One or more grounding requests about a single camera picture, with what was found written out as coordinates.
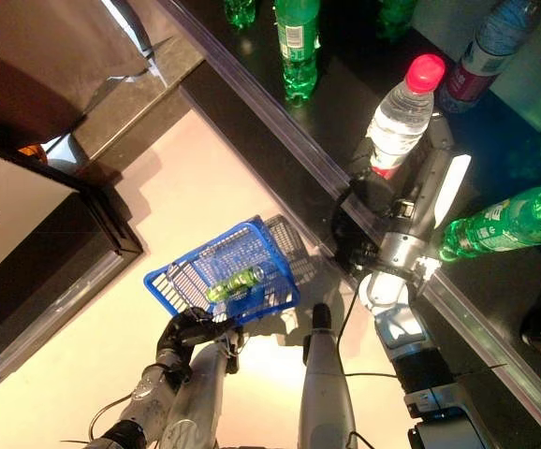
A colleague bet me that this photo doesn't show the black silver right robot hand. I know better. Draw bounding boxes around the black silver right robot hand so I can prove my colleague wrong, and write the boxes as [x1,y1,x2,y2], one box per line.
[348,114,473,235]

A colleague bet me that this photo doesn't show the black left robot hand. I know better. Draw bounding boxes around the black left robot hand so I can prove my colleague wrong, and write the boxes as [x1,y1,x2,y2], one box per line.
[155,306,246,375]

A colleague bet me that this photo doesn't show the blue plastic shopping basket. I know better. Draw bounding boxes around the blue plastic shopping basket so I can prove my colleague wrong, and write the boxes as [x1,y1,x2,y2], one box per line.
[142,213,301,326]

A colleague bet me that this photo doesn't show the silver left robot leg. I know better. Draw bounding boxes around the silver left robot leg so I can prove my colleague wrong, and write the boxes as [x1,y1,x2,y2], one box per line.
[157,326,243,449]

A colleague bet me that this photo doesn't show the silver robot leg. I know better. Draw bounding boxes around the silver robot leg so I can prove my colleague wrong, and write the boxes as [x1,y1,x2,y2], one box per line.
[157,326,243,449]
[296,303,358,449]

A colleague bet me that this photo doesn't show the silver right robot leg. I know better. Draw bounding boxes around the silver right robot leg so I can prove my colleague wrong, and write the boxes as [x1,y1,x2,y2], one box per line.
[296,303,358,449]

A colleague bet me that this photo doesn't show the black gondola shelf unit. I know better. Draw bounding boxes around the black gondola shelf unit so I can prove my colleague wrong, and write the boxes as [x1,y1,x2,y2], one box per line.
[0,139,145,389]

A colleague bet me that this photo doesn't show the black shelving base plinth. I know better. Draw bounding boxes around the black shelving base plinth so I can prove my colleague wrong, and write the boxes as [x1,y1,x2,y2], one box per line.
[179,63,379,291]

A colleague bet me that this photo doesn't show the small orange object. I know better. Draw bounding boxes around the small orange object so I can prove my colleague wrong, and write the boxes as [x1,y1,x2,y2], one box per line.
[17,144,47,165]

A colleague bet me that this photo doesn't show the black glossy curtain strip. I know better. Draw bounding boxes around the black glossy curtain strip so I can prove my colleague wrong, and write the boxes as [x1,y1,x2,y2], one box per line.
[99,0,173,83]

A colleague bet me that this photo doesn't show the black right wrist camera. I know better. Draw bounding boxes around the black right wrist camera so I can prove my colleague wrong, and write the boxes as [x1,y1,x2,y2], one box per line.
[340,219,387,272]

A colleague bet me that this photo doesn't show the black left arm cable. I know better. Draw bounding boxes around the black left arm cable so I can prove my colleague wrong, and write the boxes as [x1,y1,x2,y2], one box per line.
[87,392,134,443]

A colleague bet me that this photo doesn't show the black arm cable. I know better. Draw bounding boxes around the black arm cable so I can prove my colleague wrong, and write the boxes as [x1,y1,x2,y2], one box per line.
[87,392,134,443]
[336,287,402,379]

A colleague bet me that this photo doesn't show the black shelf board clear rail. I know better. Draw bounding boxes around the black shelf board clear rail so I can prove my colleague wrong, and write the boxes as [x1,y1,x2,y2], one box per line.
[155,0,541,449]

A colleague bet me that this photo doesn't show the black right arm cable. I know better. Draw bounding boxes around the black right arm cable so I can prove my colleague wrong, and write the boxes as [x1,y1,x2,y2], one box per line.
[336,287,402,379]

